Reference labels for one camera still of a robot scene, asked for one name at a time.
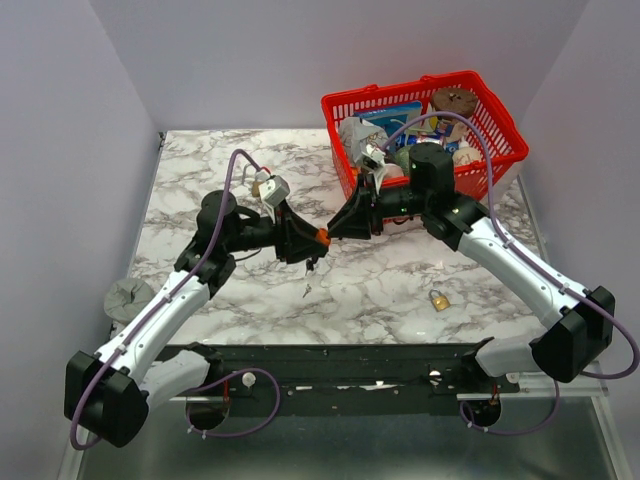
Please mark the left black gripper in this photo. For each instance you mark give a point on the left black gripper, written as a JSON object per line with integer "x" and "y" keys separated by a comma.
{"x": 295, "y": 239}

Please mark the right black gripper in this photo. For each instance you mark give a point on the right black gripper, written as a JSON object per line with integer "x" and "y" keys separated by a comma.
{"x": 357, "y": 218}

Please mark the orange black padlock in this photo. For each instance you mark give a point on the orange black padlock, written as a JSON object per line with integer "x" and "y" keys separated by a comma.
{"x": 322, "y": 237}

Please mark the black headed key bunch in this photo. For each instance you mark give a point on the black headed key bunch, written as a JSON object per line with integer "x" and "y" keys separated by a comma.
{"x": 310, "y": 265}

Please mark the large brass padlock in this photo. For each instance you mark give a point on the large brass padlock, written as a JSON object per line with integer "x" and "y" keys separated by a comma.
{"x": 253, "y": 182}

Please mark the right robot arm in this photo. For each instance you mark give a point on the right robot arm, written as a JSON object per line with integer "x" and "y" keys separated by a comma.
{"x": 574, "y": 329}

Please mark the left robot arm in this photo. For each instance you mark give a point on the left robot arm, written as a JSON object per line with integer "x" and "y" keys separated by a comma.
{"x": 111, "y": 392}

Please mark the green melon ball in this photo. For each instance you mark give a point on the green melon ball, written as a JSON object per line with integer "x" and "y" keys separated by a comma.
{"x": 401, "y": 156}

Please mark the white snack bag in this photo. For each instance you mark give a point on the white snack bag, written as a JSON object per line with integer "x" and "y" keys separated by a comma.
{"x": 354, "y": 130}

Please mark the blue book box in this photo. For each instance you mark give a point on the blue book box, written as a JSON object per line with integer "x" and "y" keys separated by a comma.
{"x": 391, "y": 118}

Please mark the small brass padlock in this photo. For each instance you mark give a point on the small brass padlock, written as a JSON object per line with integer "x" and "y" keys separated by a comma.
{"x": 439, "y": 300}

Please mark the white round bottle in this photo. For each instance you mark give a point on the white round bottle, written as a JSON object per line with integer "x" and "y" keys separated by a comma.
{"x": 465, "y": 154}

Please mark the brown lid canister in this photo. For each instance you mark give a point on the brown lid canister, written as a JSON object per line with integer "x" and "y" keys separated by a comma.
{"x": 456, "y": 100}

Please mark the grey tape roll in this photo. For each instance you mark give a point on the grey tape roll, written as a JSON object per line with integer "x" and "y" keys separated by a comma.
{"x": 126, "y": 298}

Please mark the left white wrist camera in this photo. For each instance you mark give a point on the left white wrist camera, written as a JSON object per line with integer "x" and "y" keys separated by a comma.
{"x": 271, "y": 190}

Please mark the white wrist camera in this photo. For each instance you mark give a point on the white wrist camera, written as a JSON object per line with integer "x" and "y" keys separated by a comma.
{"x": 374, "y": 162}
{"x": 271, "y": 190}

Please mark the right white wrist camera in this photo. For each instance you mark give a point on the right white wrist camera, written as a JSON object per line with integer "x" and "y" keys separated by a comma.
{"x": 374, "y": 162}

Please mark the aluminium frame rail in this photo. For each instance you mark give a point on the aluminium frame rail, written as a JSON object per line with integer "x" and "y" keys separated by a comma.
{"x": 534, "y": 386}

